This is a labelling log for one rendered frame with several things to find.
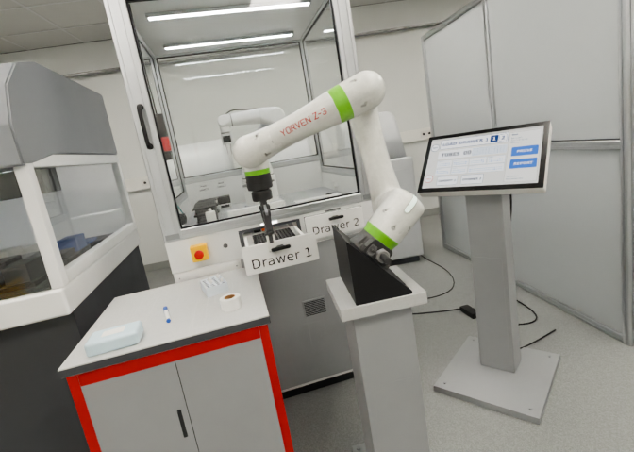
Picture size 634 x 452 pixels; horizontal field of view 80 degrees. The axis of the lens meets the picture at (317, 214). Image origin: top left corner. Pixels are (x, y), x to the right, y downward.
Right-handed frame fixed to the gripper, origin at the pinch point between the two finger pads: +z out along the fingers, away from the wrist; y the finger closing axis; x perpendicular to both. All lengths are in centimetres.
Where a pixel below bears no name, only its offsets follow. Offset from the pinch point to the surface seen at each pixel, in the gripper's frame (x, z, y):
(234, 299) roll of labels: -17.0, 13.3, 13.8
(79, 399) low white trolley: -66, 28, 23
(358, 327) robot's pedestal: 19.7, 26.2, 31.2
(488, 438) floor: 68, 93, 23
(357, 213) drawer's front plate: 46, 4, -34
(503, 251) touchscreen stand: 101, 28, -1
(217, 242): -21.7, 3.5, -35.5
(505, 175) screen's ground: 98, -8, 7
